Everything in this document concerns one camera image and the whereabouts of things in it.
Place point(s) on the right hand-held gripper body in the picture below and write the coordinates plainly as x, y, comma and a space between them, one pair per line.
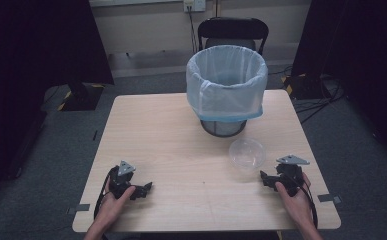
291, 176

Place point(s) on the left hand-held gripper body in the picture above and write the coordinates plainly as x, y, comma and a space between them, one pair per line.
121, 181

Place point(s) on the person's left hand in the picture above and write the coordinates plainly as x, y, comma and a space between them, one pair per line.
111, 210

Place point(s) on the person's right hand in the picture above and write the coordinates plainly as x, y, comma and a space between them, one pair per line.
297, 206

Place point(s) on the clear plastic bowl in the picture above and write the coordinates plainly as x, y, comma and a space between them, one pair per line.
247, 154

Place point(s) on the grey tape strip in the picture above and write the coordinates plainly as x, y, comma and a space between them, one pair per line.
79, 208
329, 198

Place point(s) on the black mesh trash bin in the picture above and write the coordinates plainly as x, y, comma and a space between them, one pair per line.
223, 128

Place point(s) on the black stand base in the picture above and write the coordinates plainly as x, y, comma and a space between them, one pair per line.
82, 98
306, 87

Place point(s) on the pale blue plastic bin bag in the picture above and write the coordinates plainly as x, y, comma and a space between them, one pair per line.
226, 86

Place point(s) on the black curtain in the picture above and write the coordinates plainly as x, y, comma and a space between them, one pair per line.
364, 50
31, 50

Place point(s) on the black folding chair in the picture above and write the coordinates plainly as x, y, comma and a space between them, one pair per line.
232, 29

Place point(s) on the white wall socket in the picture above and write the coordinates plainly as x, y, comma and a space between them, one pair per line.
194, 4

